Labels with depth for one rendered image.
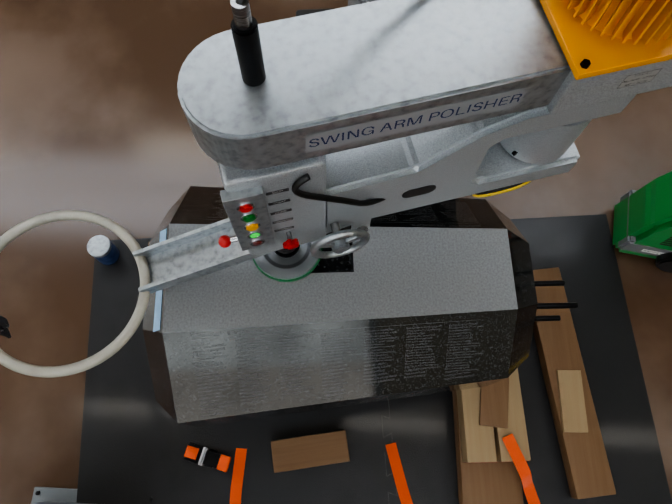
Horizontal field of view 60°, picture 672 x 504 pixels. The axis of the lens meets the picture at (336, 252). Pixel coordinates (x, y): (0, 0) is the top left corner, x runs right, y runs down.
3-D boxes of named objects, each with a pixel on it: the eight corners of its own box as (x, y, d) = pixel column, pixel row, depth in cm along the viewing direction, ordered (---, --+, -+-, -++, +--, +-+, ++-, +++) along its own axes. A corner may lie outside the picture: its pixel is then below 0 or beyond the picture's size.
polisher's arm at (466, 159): (530, 128, 168) (608, 5, 121) (559, 199, 161) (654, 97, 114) (282, 184, 161) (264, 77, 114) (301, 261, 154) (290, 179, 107)
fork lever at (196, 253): (357, 167, 162) (353, 160, 157) (376, 230, 156) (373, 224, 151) (140, 245, 173) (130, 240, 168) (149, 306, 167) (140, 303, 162)
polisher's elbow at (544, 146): (479, 119, 147) (501, 72, 128) (540, 88, 150) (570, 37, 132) (522, 179, 142) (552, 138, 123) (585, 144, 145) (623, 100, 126)
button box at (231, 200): (273, 233, 138) (260, 181, 111) (275, 243, 137) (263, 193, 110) (240, 241, 137) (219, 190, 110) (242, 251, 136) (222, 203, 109)
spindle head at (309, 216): (363, 156, 160) (377, 51, 117) (386, 229, 153) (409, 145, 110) (235, 185, 156) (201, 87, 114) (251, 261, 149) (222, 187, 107)
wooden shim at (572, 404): (555, 370, 245) (557, 369, 244) (579, 370, 245) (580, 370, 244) (562, 432, 237) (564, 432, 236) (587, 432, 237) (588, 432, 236)
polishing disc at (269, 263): (324, 217, 181) (324, 215, 180) (317, 282, 174) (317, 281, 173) (256, 211, 182) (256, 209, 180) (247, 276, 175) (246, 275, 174)
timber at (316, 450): (276, 472, 237) (273, 473, 225) (273, 441, 240) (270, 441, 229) (348, 460, 238) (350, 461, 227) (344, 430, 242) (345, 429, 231)
